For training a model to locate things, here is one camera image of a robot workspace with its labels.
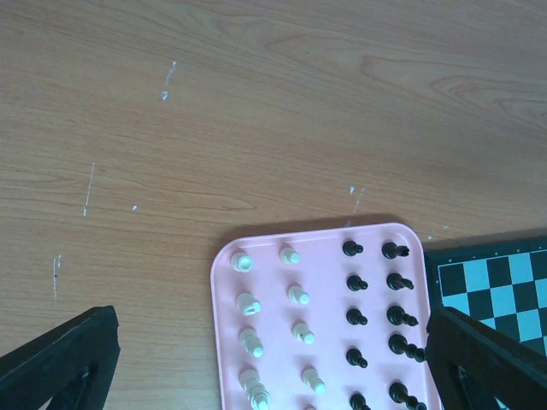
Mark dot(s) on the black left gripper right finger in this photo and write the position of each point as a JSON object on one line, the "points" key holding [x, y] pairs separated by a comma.
{"points": [[476, 367]]}

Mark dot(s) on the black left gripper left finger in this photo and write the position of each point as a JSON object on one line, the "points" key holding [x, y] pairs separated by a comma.
{"points": [[70, 367]]}

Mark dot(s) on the black queen chess piece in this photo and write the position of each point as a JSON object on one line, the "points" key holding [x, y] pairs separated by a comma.
{"points": [[398, 344]]}

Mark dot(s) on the black king chess piece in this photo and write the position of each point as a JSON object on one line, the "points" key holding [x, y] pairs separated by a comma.
{"points": [[398, 392]]}

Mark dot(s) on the black bishop chess piece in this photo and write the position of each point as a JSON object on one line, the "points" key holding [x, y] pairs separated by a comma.
{"points": [[396, 315]]}

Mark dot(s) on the black knight chess piece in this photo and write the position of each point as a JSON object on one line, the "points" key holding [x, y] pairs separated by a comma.
{"points": [[396, 281]]}

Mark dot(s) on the black rook chess piece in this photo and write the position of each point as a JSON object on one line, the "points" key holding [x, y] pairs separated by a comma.
{"points": [[391, 250]]}

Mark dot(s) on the white queen chess piece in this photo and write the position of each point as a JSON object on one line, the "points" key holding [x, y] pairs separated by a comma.
{"points": [[256, 393]]}

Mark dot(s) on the white bishop chess piece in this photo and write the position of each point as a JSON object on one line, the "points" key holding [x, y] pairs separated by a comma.
{"points": [[251, 342]]}

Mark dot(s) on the white knight chess piece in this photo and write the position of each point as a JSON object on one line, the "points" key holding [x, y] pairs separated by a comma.
{"points": [[248, 304]]}

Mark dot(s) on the white rook chess piece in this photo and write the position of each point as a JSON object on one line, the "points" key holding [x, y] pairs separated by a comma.
{"points": [[241, 262]]}

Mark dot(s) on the black and white chessboard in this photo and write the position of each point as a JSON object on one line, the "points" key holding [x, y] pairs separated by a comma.
{"points": [[502, 285]]}

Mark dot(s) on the black pawn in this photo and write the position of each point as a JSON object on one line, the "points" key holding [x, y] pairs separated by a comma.
{"points": [[351, 248], [358, 402], [354, 358], [355, 317], [356, 283]]}

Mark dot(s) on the pink plastic tray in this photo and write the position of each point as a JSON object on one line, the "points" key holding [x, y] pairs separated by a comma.
{"points": [[322, 272]]}

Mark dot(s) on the white pawn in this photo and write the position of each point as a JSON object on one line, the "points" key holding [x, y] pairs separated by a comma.
{"points": [[312, 379], [298, 295], [302, 333], [289, 256]]}

